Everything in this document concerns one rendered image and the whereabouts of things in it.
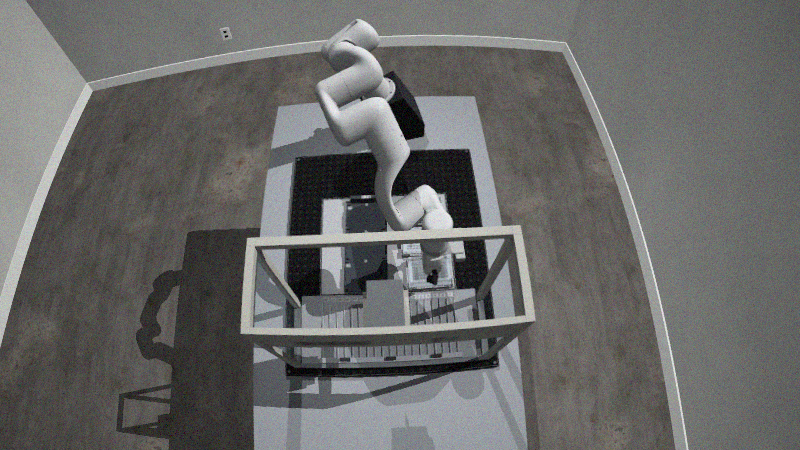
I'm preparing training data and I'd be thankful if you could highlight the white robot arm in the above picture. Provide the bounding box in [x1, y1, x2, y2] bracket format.
[315, 19, 465, 262]

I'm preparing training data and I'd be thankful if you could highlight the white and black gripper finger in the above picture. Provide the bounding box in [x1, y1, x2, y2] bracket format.
[426, 269, 438, 285]

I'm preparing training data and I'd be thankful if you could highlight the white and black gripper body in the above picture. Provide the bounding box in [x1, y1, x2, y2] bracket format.
[421, 249, 444, 274]

